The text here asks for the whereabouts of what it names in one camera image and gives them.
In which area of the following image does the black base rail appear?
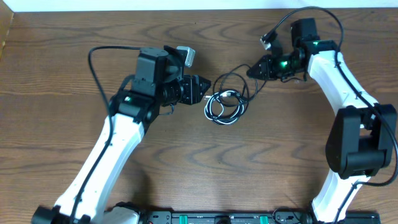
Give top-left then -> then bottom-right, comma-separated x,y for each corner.
102,202 -> 382,224

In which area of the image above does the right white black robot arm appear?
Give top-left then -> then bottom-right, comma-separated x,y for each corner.
247,18 -> 397,223

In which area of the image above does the black USB cable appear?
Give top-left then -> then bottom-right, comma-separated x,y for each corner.
211,63 -> 268,108

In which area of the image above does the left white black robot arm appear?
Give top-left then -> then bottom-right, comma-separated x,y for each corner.
31,46 -> 211,223

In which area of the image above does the white USB cable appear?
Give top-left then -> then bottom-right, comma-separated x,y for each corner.
203,90 -> 246,126

